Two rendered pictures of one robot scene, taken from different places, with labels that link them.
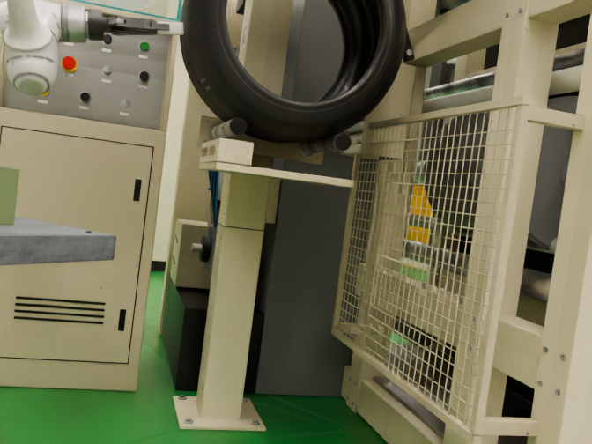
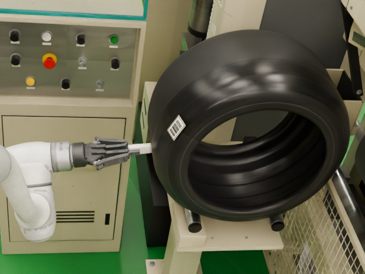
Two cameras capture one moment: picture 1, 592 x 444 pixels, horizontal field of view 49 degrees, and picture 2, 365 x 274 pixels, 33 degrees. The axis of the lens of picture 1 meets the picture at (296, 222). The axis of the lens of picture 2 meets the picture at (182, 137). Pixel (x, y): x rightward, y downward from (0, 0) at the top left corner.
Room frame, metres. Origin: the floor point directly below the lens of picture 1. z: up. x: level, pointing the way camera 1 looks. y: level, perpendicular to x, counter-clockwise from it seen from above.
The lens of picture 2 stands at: (0.31, 0.25, 2.36)
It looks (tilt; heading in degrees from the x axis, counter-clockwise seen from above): 40 degrees down; 1
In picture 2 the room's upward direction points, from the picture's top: 11 degrees clockwise
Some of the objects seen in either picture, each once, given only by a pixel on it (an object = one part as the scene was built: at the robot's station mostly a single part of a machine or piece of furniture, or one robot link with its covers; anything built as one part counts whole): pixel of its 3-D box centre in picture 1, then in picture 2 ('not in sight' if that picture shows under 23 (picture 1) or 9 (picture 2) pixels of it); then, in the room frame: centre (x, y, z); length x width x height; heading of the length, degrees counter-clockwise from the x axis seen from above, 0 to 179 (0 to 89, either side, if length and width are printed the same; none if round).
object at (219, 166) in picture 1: (271, 173); (221, 208); (1.83, 0.09, 0.80); 0.37 x 0.36 x 0.02; 106
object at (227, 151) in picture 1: (224, 153); (184, 201); (1.79, 0.22, 0.83); 0.36 x 0.09 x 0.06; 16
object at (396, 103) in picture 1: (377, 112); (322, 117); (2.14, -0.22, 1.05); 0.20 x 0.15 x 0.30; 16
